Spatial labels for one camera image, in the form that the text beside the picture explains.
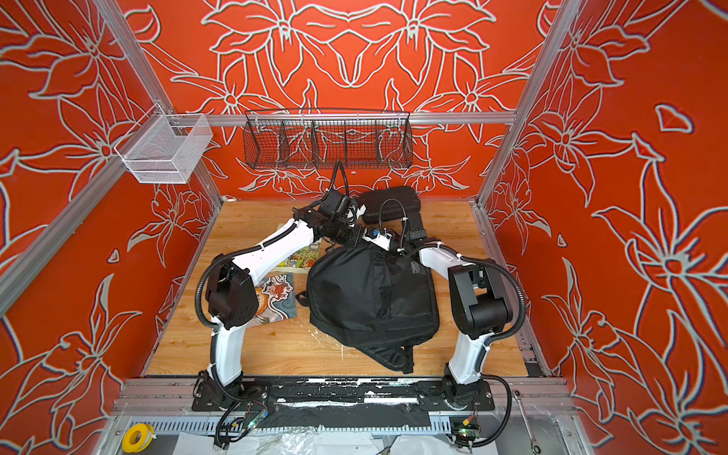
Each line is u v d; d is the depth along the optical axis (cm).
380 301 88
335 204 70
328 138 98
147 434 68
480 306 49
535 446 66
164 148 92
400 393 74
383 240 81
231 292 51
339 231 74
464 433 68
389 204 77
